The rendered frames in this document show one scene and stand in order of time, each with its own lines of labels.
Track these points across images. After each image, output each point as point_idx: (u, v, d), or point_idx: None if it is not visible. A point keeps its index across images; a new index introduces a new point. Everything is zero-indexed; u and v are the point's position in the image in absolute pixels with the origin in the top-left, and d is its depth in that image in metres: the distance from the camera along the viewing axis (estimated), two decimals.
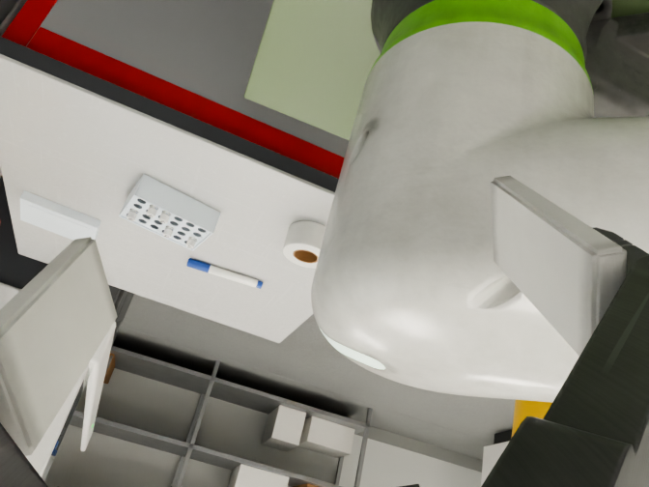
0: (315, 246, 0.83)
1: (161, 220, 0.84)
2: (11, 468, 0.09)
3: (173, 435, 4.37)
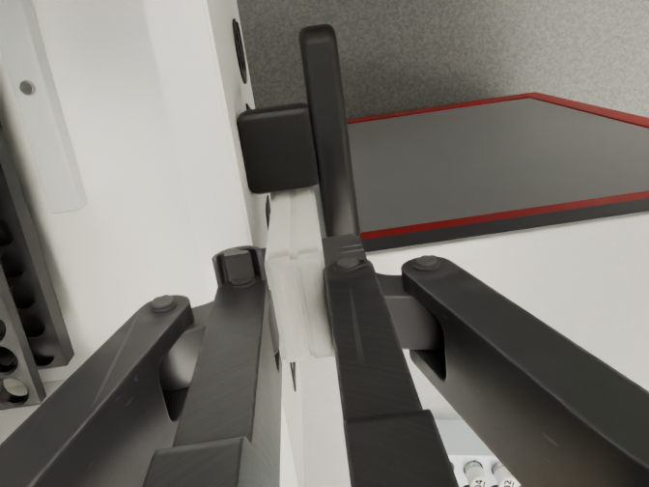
0: None
1: (505, 483, 0.37)
2: (241, 396, 0.10)
3: None
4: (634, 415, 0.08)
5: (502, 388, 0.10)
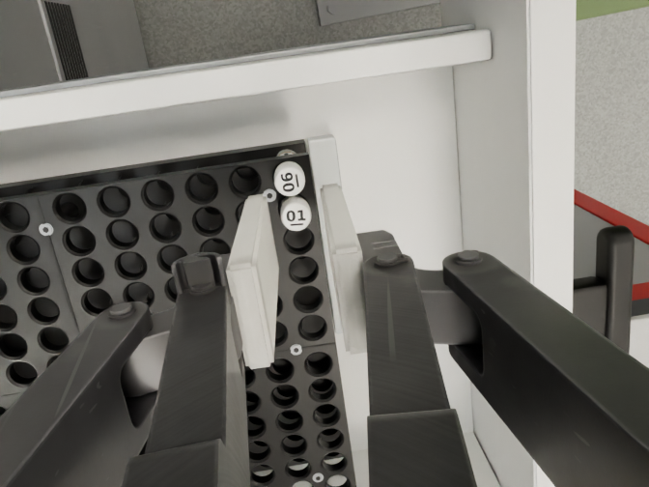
0: None
1: None
2: (211, 400, 0.10)
3: None
4: None
5: (537, 386, 0.10)
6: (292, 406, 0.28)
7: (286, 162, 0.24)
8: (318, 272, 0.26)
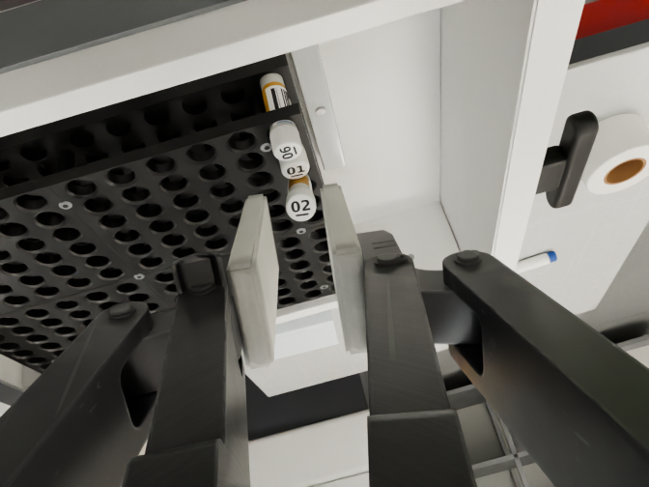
0: (636, 147, 0.51)
1: (302, 202, 0.23)
2: (211, 400, 0.10)
3: (489, 454, 4.07)
4: None
5: (537, 386, 0.10)
6: (300, 258, 0.34)
7: (280, 128, 0.24)
8: (316, 186, 0.29)
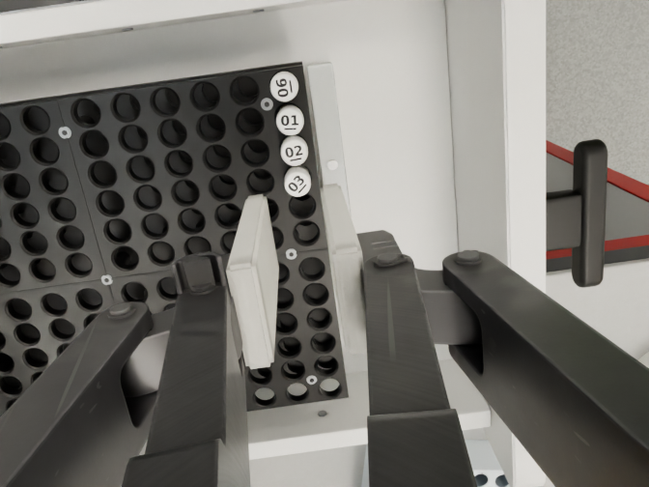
0: None
1: (295, 148, 0.26)
2: (211, 400, 0.10)
3: None
4: None
5: (537, 386, 0.10)
6: (287, 309, 0.30)
7: (281, 71, 0.26)
8: (311, 179, 0.28)
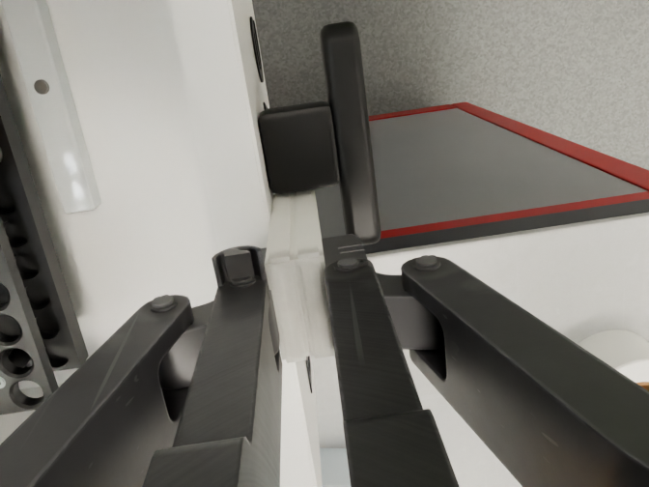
0: (642, 359, 0.36)
1: None
2: (241, 396, 0.10)
3: None
4: (634, 415, 0.08)
5: (502, 388, 0.10)
6: None
7: None
8: None
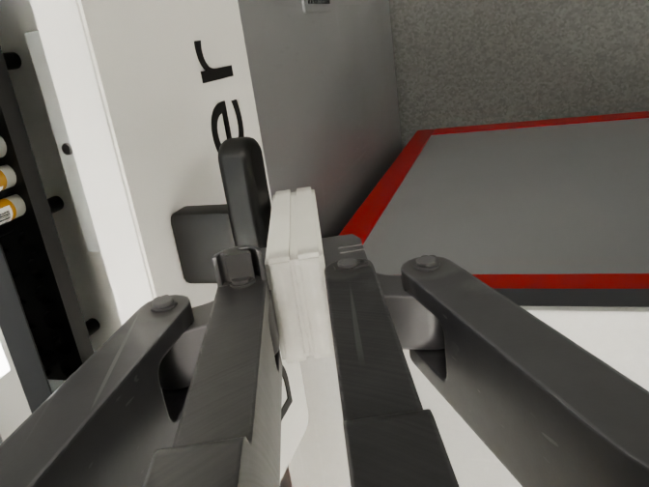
0: None
1: None
2: (241, 396, 0.10)
3: None
4: (634, 415, 0.08)
5: (502, 388, 0.10)
6: None
7: None
8: None
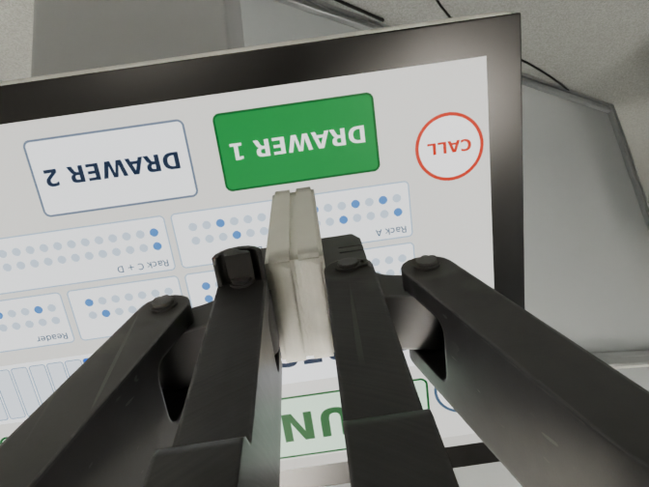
0: None
1: None
2: (241, 396, 0.10)
3: None
4: (634, 415, 0.08)
5: (502, 388, 0.10)
6: None
7: None
8: None
